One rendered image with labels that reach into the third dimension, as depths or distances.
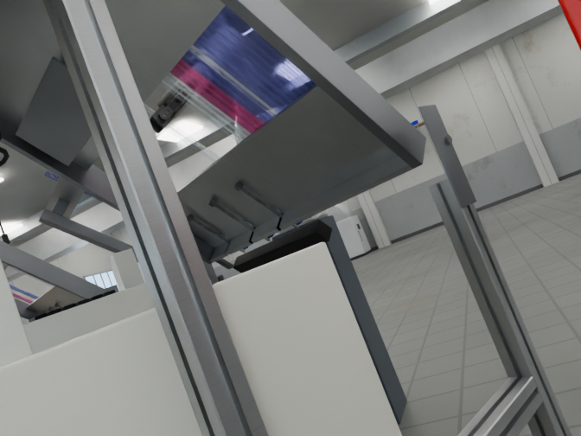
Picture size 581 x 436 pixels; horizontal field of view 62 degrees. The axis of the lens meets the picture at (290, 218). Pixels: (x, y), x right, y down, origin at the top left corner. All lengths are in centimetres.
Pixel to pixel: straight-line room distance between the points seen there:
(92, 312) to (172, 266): 38
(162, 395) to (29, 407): 10
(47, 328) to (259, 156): 47
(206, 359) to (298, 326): 15
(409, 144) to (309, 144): 18
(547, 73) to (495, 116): 132
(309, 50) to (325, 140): 20
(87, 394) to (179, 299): 10
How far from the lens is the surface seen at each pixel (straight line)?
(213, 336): 44
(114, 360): 44
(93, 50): 49
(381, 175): 86
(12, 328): 44
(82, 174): 124
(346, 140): 86
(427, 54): 744
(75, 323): 79
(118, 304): 81
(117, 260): 149
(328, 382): 56
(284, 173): 97
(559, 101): 1217
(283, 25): 72
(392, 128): 80
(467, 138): 1197
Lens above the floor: 62
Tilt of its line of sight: 4 degrees up
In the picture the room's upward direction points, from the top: 22 degrees counter-clockwise
